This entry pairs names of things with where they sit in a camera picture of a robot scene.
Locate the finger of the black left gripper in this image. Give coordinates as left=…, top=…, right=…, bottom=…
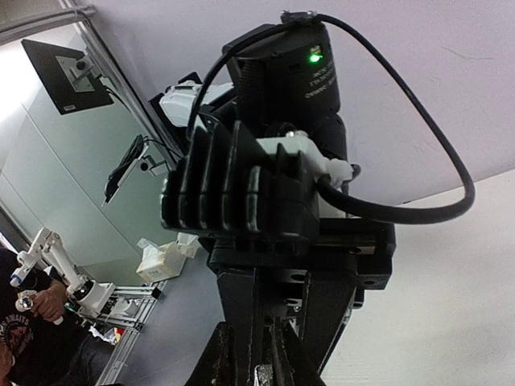
left=216, top=269, right=257, bottom=385
left=299, top=271, right=356, bottom=373

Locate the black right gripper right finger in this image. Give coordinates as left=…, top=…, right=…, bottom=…
left=271, top=318, right=325, bottom=386

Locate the operator hand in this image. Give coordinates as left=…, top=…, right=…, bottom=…
left=31, top=280, right=68, bottom=322

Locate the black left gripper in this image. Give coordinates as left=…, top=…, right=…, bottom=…
left=204, top=19, right=398, bottom=335

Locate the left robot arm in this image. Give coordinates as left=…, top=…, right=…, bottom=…
left=160, top=14, right=395, bottom=385

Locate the wall mounted black monitor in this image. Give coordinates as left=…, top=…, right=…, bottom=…
left=21, top=39, right=113, bottom=115

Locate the tilted black tablet display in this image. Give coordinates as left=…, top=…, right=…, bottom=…
left=101, top=134, right=170, bottom=207

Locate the white tissue box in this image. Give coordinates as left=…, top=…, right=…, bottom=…
left=136, top=238, right=187, bottom=284

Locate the clear nail polish bottle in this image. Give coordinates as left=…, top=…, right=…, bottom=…
left=253, top=364, right=275, bottom=386

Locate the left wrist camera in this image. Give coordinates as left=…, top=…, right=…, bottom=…
left=160, top=120, right=355, bottom=243

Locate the black left camera cable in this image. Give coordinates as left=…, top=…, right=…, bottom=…
left=187, top=10, right=478, bottom=224

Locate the operator in black shirt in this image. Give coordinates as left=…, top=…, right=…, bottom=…
left=1, top=248, right=114, bottom=385

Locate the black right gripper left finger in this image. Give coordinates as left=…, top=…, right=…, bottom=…
left=188, top=322, right=238, bottom=386

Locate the aluminium extrusion frame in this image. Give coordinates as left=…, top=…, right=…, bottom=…
left=94, top=281, right=166, bottom=385

